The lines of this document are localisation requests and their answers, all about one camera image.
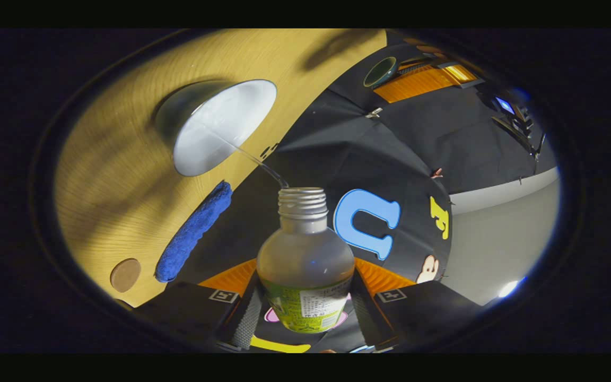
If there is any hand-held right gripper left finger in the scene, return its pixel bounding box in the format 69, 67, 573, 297
136, 258, 264, 352

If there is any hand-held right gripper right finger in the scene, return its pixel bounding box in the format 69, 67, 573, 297
351, 257, 489, 352

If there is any silver water bottle green label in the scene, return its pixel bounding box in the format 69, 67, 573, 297
256, 187, 356, 334

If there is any round brown coaster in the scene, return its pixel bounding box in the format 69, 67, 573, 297
110, 258, 142, 293

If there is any white teacup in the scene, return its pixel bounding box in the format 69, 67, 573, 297
153, 79, 278, 177

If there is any blue cloth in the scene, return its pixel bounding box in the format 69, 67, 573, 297
155, 180, 233, 283

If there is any black backdrop cloth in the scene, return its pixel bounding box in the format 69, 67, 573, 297
178, 29, 558, 353

